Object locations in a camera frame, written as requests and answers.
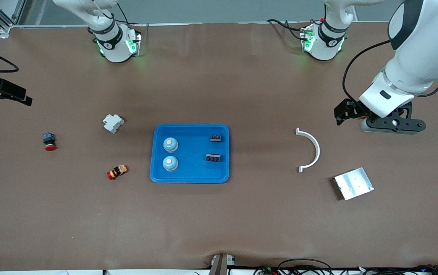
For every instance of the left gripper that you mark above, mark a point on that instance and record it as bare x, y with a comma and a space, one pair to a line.
350, 108

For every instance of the short black capacitor block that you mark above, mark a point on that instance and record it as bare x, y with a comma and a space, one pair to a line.
215, 138

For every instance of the long black capacitor block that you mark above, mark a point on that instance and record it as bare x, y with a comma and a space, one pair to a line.
213, 157

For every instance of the light blue dome bell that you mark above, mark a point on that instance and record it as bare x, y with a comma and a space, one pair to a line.
170, 163
170, 145

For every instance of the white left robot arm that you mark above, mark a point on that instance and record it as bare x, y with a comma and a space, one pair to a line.
421, 46

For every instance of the red black push button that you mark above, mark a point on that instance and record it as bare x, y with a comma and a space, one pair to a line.
49, 139

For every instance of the square silver metal plate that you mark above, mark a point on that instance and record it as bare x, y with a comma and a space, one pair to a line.
354, 184

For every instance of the white grey plastic clip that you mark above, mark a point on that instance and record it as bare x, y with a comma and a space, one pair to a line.
112, 123

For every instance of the blue plastic tray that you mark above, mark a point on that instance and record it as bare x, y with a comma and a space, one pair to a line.
192, 164

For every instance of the brown table cover mat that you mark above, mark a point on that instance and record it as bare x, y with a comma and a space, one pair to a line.
218, 221

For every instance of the white curved plastic bracket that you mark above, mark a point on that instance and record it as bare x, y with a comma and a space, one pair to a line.
317, 151

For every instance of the aluminium frame corner profile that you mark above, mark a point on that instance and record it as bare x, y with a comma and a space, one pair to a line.
4, 28

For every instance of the red orange black switch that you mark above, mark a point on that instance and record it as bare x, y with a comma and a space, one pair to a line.
117, 172

